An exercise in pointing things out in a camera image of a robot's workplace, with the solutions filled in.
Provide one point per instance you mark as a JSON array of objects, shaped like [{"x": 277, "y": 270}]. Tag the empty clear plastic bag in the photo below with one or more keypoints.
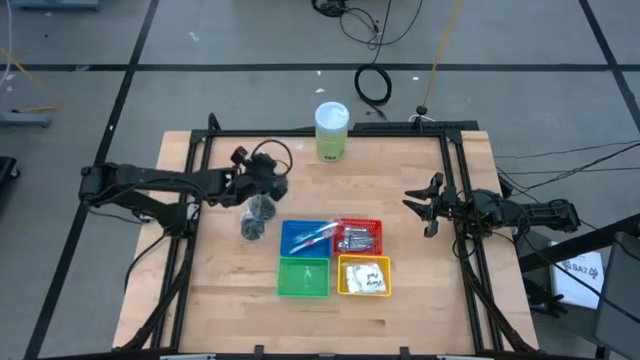
[{"x": 299, "y": 145}]

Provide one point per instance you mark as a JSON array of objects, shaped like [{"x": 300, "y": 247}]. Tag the bagged black mesh pouf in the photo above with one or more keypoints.
[
  {"x": 281, "y": 194},
  {"x": 253, "y": 228}
]

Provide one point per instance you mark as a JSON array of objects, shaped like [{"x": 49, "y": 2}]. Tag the clear bag of cotton balls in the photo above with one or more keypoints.
[{"x": 365, "y": 278}]

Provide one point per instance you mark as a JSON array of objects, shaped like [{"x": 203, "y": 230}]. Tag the grey bagged round items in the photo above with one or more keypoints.
[{"x": 262, "y": 208}]

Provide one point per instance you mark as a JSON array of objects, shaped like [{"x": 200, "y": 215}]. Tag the yellow plastic basket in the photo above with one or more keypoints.
[{"x": 340, "y": 275}]

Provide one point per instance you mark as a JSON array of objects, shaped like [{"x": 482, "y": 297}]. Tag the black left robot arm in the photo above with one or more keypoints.
[{"x": 150, "y": 180}]

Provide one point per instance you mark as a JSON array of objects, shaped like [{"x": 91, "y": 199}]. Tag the black metal table frame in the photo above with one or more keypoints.
[{"x": 400, "y": 133}]

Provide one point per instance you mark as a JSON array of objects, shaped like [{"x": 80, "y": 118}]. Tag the green plastic basket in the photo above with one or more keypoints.
[{"x": 280, "y": 277}]

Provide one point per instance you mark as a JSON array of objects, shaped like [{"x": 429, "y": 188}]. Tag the black round post knob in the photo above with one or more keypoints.
[{"x": 423, "y": 110}]

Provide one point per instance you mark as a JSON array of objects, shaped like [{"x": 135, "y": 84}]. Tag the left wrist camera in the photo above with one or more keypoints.
[{"x": 239, "y": 155}]

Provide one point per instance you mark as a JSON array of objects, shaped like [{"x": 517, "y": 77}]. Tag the grey floor base plate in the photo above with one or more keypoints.
[{"x": 25, "y": 120}]

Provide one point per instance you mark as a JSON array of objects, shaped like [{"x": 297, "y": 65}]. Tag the black diagonal metal bar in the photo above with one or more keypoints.
[{"x": 575, "y": 245}]

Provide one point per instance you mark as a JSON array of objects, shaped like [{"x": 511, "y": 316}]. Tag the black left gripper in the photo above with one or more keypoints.
[{"x": 260, "y": 177}]

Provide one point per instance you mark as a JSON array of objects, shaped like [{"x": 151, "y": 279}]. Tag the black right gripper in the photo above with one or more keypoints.
[{"x": 470, "y": 207}]

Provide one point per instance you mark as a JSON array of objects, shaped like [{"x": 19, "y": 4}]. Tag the white cardboard box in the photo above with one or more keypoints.
[{"x": 580, "y": 280}]

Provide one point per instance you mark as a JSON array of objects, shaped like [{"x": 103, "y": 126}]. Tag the black floor caster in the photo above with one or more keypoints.
[{"x": 6, "y": 167}]

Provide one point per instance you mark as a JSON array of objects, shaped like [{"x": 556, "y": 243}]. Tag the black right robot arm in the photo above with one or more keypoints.
[{"x": 540, "y": 215}]

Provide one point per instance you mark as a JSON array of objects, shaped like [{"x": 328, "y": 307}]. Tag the green disinfecting wipes canister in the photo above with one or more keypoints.
[{"x": 331, "y": 130}]

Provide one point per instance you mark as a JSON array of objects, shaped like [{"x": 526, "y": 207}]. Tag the bagged blue toothbrush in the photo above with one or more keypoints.
[{"x": 320, "y": 231}]

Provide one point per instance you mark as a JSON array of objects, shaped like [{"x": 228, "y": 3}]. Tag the red plastic basket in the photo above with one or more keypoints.
[{"x": 370, "y": 222}]

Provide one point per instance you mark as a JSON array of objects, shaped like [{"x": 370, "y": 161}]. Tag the blue plastic basket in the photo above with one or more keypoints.
[{"x": 290, "y": 227}]

